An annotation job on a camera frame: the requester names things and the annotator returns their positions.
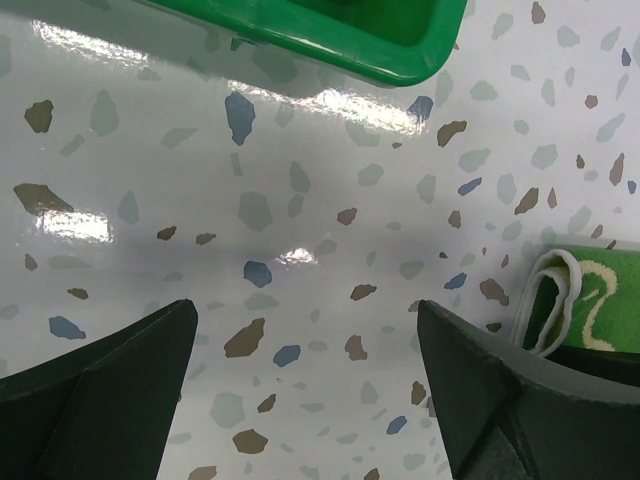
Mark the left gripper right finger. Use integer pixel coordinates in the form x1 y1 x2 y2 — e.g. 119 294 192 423
417 301 639 480

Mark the green frog pattern towel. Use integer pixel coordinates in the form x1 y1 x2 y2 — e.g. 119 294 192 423
510 246 639 357

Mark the green plastic tray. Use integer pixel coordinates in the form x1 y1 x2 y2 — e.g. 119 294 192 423
153 0 466 87

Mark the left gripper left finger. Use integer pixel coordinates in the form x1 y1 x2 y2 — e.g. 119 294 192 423
1 299 198 480

